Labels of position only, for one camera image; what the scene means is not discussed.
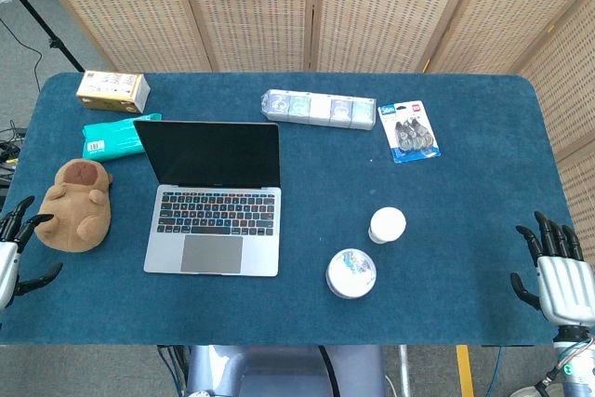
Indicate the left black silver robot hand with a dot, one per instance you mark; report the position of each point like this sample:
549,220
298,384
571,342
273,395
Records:
8,263

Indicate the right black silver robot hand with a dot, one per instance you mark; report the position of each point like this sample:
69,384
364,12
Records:
567,283

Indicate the silver laptop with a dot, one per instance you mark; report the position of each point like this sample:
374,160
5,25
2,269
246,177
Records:
211,222

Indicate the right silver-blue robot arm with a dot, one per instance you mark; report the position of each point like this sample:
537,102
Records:
576,362

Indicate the brown capybara plush toy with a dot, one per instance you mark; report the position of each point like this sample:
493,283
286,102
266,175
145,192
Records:
74,211

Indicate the blue table mat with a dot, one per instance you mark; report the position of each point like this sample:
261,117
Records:
441,239

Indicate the teal wet wipes pack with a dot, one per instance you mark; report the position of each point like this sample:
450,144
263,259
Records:
111,141

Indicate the yellow cardboard box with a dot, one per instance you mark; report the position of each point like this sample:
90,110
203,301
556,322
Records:
111,89

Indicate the clear tub of binder clips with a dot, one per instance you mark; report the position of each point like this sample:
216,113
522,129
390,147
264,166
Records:
351,272

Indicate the blue correction tape blister pack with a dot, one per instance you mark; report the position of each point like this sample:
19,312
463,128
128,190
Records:
410,133

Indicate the black tripod stand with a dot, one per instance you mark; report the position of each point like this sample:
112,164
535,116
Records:
44,25

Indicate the silver-blue robot torso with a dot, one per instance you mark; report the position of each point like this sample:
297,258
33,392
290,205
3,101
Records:
279,371

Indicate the clear-wrapped tissue multipack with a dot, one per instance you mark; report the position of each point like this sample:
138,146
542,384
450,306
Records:
318,109

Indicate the wicker folding screen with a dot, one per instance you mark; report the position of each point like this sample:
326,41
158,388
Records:
260,6

